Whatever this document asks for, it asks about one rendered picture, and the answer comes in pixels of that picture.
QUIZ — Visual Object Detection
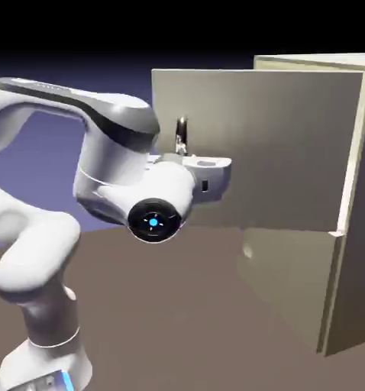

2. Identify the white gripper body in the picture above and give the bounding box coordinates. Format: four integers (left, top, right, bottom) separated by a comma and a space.
146, 153, 233, 204

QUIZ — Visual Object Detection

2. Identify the dark curved metal handle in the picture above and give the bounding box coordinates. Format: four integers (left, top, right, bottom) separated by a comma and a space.
175, 116, 189, 156

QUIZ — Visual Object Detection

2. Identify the large beige cabinet door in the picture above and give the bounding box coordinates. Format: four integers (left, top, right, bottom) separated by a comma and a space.
150, 68, 365, 234

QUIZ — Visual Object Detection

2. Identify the small beige cabinet door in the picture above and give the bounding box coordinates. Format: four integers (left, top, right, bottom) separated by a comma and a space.
237, 227, 346, 356

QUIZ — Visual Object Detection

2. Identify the beige painted cabinet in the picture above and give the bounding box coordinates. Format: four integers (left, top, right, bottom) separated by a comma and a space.
237, 53, 365, 357

